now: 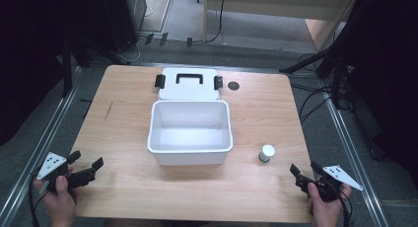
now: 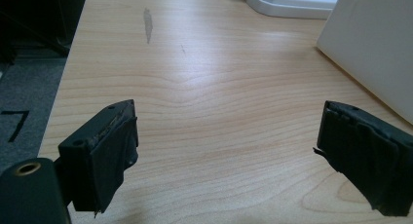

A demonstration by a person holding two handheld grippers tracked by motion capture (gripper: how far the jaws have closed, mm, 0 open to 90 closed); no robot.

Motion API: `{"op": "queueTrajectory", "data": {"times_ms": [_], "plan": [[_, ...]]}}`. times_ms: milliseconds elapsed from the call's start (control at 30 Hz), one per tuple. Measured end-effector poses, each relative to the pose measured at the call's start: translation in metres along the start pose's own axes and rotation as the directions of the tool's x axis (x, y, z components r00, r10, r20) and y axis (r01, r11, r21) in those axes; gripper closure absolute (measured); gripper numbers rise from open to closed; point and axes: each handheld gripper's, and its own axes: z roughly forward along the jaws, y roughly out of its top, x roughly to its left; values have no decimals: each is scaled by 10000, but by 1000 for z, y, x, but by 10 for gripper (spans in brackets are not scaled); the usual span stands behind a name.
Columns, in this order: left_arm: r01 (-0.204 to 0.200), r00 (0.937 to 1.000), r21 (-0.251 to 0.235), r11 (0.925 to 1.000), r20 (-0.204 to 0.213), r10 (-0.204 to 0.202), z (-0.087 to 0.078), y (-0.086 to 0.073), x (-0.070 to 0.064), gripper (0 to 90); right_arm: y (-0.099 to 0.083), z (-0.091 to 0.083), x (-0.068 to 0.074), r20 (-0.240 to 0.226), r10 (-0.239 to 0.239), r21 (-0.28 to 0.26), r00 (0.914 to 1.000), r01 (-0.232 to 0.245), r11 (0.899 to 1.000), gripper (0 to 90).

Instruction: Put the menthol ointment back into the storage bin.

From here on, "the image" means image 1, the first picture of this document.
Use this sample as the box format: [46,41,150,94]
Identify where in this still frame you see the small white bottle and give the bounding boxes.
[257,144,277,164]

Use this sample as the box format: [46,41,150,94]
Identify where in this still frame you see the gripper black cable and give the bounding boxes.
[27,172,50,227]
[337,187,355,227]

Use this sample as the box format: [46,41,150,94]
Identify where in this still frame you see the white lid with black handle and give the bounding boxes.
[154,67,225,102]

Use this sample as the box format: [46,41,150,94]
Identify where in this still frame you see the white floor cable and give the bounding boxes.
[114,34,147,64]

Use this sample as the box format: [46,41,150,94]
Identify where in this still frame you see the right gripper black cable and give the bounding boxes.
[337,187,355,227]

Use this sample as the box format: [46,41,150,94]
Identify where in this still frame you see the person's left hand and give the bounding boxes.
[32,166,79,227]

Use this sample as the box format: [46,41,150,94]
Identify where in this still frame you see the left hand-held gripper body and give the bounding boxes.
[35,151,98,192]

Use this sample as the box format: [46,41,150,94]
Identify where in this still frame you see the black cabinet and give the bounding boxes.
[102,0,148,54]

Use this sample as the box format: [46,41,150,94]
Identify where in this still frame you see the person's right hand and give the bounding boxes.
[307,182,353,227]

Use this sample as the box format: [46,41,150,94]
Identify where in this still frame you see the black tripod stand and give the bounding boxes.
[278,43,341,74]

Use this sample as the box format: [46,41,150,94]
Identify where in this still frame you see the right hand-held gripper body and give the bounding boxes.
[295,164,365,203]

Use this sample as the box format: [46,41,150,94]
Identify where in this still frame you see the light wooden shelf unit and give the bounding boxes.
[202,0,360,53]

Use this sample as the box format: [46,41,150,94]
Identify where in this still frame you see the white plastic storage box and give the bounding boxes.
[147,100,235,167]

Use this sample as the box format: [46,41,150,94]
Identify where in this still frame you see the hanging black cable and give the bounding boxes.
[196,0,229,44]

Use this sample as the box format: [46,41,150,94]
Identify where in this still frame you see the black floor cables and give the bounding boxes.
[290,83,333,124]

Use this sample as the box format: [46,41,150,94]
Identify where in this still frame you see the black upright stand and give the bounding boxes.
[61,38,74,99]

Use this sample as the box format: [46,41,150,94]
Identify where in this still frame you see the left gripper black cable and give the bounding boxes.
[27,172,50,227]

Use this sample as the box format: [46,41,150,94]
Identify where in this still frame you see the aluminium floor rail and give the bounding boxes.
[0,65,83,227]
[323,88,390,227]

